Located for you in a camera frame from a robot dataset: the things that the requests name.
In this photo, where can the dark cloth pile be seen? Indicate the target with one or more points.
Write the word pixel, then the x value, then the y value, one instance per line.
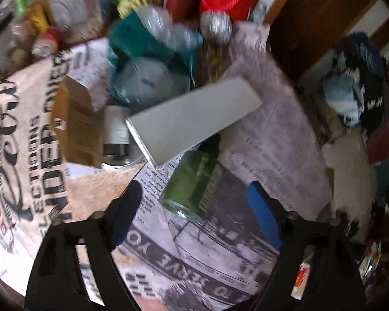
pixel 363 68

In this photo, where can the long white cardboard box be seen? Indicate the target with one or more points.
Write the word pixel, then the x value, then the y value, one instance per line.
pixel 194 116

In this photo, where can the small red white packet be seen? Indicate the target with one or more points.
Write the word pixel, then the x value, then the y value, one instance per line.
pixel 301 278

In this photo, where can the brown cardboard box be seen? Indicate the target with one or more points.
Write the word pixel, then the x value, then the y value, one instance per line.
pixel 74 123

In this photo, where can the crumpled foil ball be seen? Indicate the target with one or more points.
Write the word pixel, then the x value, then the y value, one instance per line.
pixel 215 26

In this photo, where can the green glass jar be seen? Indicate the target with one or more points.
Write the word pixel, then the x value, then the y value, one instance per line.
pixel 191 184

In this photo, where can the wooden door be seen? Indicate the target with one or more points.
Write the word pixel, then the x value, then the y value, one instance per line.
pixel 311 22

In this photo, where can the green bag with plastic liner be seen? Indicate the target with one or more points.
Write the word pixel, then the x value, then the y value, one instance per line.
pixel 147 82

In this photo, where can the printed newspaper tablecloth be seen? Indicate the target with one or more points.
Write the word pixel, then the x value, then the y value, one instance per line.
pixel 214 265

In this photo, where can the clear plastic bottle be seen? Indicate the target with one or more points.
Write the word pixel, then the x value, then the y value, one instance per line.
pixel 168 29

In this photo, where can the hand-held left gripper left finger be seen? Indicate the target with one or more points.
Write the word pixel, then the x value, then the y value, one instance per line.
pixel 124 210

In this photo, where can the dark green plastic bag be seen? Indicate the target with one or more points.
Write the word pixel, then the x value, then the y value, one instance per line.
pixel 128 34

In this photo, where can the small jar with red lid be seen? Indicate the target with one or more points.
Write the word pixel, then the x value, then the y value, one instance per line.
pixel 47 43

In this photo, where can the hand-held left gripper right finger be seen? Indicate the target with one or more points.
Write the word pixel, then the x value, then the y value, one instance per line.
pixel 262 210

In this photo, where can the white jar with black lid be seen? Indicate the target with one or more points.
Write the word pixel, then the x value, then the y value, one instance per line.
pixel 116 129

